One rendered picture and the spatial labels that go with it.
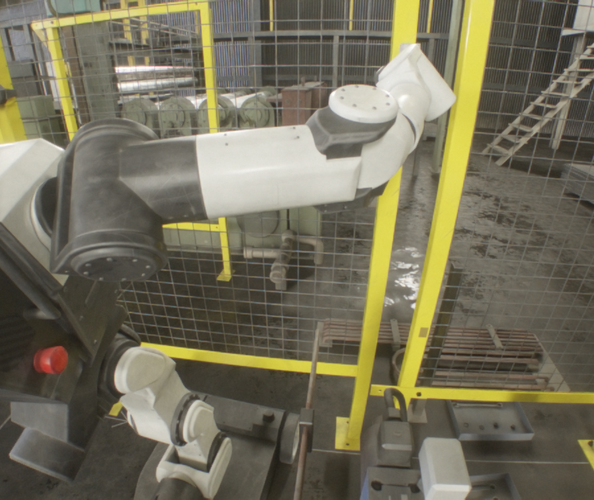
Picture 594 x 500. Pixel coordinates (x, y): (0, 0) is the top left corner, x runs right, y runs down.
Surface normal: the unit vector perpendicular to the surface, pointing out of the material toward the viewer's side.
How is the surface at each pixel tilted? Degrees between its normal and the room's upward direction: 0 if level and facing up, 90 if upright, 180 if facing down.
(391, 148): 110
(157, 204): 102
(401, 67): 65
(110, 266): 131
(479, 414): 0
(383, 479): 0
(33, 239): 79
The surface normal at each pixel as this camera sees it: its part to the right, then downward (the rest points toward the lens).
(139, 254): 0.70, 0.41
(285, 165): 0.18, 0.15
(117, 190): 0.41, -0.39
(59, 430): -0.19, 0.00
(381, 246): -0.13, 0.47
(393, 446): -0.09, -0.29
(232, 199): 0.22, 0.69
